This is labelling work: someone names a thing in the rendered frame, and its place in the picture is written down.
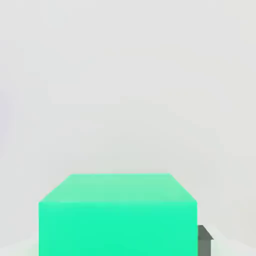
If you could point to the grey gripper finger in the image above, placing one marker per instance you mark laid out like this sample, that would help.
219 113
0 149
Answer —
204 243

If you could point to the small green cube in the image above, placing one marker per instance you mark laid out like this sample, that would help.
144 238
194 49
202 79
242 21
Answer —
118 224

